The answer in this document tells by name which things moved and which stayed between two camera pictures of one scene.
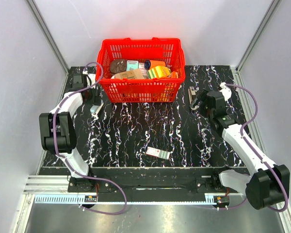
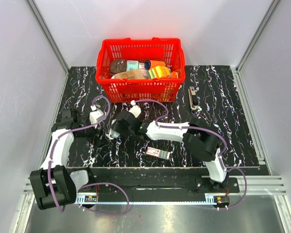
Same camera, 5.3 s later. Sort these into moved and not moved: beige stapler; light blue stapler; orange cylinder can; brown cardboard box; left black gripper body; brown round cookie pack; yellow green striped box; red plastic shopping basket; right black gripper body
Moved: light blue stapler; right black gripper body; left black gripper body
Not moved: red plastic shopping basket; brown cardboard box; beige stapler; orange cylinder can; yellow green striped box; brown round cookie pack
